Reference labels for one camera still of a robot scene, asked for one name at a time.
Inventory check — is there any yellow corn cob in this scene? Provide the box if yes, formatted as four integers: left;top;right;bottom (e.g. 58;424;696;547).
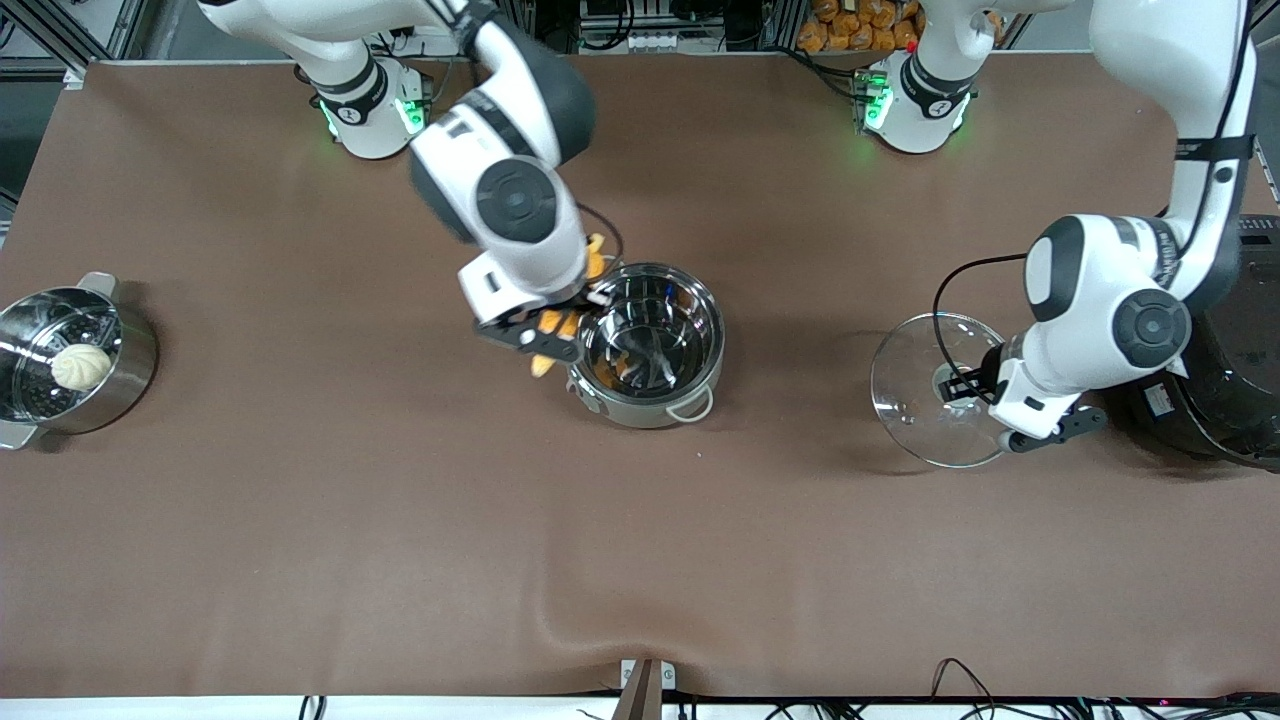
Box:
530;233;607;378

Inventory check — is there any glass pot lid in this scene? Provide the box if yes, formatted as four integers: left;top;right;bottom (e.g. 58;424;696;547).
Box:
870;313;1009;469

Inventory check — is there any steel steamer pot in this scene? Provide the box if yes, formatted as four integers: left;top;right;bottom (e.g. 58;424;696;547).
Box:
0;272;159;451

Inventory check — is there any black rice cooker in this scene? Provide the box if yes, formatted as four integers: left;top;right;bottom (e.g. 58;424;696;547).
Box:
1105;212;1280;471

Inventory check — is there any brown table mat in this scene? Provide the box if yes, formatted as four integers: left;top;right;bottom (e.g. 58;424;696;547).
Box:
0;55;1280;701

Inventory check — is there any orange snack bag pile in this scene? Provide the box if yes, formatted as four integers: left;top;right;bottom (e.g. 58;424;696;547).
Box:
797;0;923;54

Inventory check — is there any white steamed bun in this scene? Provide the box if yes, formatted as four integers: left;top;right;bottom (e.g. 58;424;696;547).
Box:
50;343;113;391

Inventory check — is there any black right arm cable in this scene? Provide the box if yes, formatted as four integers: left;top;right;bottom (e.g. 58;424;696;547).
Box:
575;203;625;263

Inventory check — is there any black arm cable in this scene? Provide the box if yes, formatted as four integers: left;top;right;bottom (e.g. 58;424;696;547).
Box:
575;203;625;263
933;40;1257;401

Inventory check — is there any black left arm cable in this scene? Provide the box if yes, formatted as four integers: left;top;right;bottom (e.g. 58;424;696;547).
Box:
933;40;1257;401

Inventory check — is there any steel pot with handles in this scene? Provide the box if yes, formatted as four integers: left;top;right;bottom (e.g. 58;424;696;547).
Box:
565;260;727;431

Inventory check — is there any black looped floor cable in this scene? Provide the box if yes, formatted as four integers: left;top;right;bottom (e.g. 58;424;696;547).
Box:
930;657;1001;720

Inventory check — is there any metal table clamp bracket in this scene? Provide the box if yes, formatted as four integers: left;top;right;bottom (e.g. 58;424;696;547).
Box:
612;658;677;720

